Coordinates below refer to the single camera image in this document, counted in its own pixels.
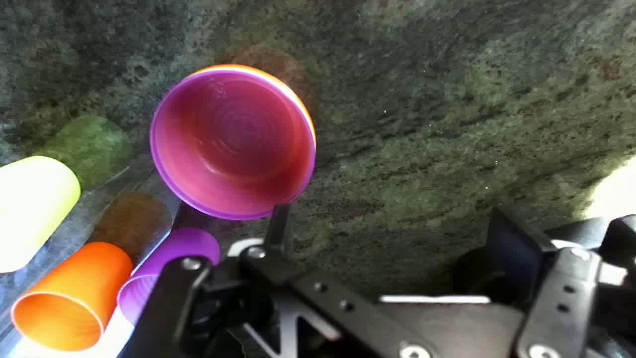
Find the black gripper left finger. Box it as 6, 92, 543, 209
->
126, 203, 434, 358

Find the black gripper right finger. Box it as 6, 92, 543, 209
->
456, 207, 636, 358

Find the purple plastic cup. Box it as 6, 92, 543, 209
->
118, 227, 223, 326

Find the purple plastic bowl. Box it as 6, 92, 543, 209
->
148, 66, 318, 223

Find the green plastic cup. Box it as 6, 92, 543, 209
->
0, 153, 82, 275

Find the orange plastic cup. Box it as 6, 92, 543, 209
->
10, 241, 136, 352

